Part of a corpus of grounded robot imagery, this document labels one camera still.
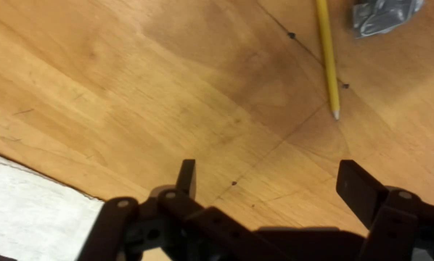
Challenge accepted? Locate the yellow pencil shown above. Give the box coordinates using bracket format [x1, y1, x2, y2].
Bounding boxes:
[313, 0, 342, 121]

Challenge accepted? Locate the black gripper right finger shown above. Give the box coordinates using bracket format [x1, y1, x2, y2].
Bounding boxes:
[335, 159, 434, 261]

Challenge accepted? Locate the white paper sheet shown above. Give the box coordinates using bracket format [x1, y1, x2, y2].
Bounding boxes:
[0, 149, 106, 261]

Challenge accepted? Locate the crumpled foil ball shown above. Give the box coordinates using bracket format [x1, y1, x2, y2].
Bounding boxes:
[351, 0, 427, 39]

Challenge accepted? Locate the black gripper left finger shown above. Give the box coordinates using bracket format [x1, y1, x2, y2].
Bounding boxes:
[77, 158, 257, 261]

